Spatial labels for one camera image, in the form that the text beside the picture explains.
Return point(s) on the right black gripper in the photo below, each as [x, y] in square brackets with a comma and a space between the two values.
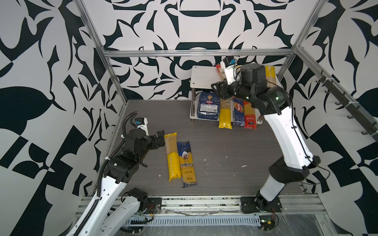
[223, 87]

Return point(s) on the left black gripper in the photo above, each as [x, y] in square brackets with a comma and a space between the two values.
[154, 143]

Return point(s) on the yellow spaghetti bag short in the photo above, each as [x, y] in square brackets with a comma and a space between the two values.
[270, 76]

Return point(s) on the blue Barilla spaghetti bag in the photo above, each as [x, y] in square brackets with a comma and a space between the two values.
[238, 112]

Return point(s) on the red yellow spaghetti bag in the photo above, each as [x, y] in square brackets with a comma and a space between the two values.
[250, 116]

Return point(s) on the blue Barilla pasta box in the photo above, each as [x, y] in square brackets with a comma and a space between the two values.
[208, 106]

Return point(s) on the blue label spaghetti bag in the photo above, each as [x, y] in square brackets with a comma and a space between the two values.
[186, 164]

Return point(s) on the red label spaghetti bag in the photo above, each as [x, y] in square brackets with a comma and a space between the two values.
[221, 71]

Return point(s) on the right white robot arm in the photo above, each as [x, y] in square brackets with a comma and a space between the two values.
[294, 166]

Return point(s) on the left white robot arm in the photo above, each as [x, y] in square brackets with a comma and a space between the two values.
[114, 175]

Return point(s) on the white two-tier shelf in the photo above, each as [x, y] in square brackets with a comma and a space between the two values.
[202, 78]

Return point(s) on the yellow Pastatime bag leftmost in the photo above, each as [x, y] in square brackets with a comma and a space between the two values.
[171, 148]

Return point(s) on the small circuit board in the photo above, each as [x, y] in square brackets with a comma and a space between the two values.
[268, 224]

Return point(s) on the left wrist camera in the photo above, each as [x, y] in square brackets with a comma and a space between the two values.
[142, 123]

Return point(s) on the wall hook rack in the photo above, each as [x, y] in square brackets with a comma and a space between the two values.
[356, 110]

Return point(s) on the white slotted cable duct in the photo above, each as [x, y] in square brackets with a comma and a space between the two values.
[199, 220]

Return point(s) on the aluminium frame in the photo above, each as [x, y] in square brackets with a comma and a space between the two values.
[150, 47]

